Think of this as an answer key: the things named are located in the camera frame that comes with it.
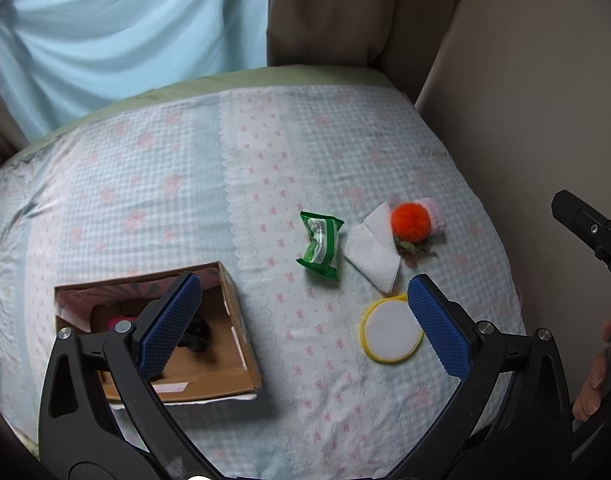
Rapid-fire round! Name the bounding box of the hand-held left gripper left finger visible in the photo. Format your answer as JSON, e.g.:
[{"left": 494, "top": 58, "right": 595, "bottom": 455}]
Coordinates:
[{"left": 37, "top": 272, "right": 212, "bottom": 480}]

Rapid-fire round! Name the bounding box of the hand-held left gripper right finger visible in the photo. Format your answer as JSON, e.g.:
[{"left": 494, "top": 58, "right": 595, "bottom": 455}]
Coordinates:
[{"left": 384, "top": 274, "right": 574, "bottom": 480}]

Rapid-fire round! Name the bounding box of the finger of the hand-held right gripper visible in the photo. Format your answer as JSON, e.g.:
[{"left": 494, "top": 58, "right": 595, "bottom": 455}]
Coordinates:
[{"left": 551, "top": 190, "right": 611, "bottom": 287}]

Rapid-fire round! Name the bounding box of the yellow-rimmed white round puff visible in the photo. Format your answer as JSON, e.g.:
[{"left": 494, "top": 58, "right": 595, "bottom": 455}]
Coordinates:
[{"left": 360, "top": 293, "right": 425, "bottom": 365}]

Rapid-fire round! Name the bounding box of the brown cardboard box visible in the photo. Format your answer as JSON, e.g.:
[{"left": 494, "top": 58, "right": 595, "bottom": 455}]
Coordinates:
[{"left": 53, "top": 260, "right": 263, "bottom": 404}]

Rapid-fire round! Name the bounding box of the white paper napkin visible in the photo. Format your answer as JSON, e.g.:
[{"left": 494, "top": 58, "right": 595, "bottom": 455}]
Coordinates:
[{"left": 344, "top": 201, "right": 402, "bottom": 293}]

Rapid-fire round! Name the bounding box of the orange pom-pom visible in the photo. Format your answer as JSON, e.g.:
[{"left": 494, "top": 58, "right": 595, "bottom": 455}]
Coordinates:
[{"left": 390, "top": 201, "right": 432, "bottom": 241}]

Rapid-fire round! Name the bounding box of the pink soft sponge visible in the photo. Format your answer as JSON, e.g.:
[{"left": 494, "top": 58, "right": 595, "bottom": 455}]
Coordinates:
[{"left": 418, "top": 197, "right": 447, "bottom": 235}]

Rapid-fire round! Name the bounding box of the green tissue packet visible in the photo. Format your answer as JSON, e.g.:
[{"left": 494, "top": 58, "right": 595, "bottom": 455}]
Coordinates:
[{"left": 296, "top": 210, "right": 345, "bottom": 282}]

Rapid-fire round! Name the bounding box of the black soft item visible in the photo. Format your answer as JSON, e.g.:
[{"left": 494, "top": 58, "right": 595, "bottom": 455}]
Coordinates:
[{"left": 178, "top": 317, "right": 211, "bottom": 353}]

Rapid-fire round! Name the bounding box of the person's right hand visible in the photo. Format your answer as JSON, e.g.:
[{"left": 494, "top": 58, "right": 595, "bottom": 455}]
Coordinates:
[{"left": 571, "top": 310, "right": 611, "bottom": 423}]

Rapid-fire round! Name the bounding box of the dried flower sprig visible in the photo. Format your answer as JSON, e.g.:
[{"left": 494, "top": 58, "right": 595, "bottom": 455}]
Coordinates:
[{"left": 396, "top": 239, "right": 439, "bottom": 268}]

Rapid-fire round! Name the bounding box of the checked floral bed sheet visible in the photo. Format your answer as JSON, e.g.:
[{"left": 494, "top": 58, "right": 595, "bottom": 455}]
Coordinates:
[{"left": 0, "top": 82, "right": 527, "bottom": 479}]

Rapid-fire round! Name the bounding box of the pale green mattress cover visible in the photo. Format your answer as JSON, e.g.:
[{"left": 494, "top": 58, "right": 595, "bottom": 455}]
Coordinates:
[{"left": 16, "top": 66, "right": 402, "bottom": 162}]

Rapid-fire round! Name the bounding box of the light blue curtain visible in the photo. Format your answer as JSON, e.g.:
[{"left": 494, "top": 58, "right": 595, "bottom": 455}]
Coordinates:
[{"left": 0, "top": 0, "right": 272, "bottom": 138}]

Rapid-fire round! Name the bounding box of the beige curtain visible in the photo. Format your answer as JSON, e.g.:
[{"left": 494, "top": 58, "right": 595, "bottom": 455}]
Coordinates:
[{"left": 266, "top": 0, "right": 469, "bottom": 102}]

